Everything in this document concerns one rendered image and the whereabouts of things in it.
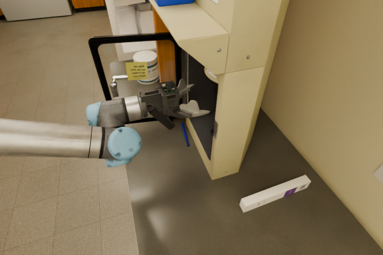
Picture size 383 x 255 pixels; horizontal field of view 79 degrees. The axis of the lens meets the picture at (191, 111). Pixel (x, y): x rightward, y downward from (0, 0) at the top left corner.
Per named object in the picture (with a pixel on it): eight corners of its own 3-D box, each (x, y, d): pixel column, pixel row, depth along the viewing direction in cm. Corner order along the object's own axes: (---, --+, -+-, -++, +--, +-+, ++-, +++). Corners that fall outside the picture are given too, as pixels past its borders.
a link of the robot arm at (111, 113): (94, 133, 71) (88, 106, 72) (130, 125, 74) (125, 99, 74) (89, 132, 63) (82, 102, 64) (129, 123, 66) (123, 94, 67)
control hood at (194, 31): (184, 24, 78) (184, -9, 71) (225, 74, 55) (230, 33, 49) (150, 28, 75) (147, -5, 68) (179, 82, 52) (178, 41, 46)
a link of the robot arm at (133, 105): (130, 126, 70) (127, 109, 76) (146, 123, 71) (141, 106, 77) (126, 107, 65) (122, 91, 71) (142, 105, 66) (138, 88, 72)
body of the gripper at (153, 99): (182, 93, 68) (141, 101, 65) (182, 114, 74) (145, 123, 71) (175, 79, 73) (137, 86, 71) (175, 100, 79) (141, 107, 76)
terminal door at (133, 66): (182, 118, 105) (180, 32, 78) (113, 125, 101) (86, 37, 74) (182, 116, 105) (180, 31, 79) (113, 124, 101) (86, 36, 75)
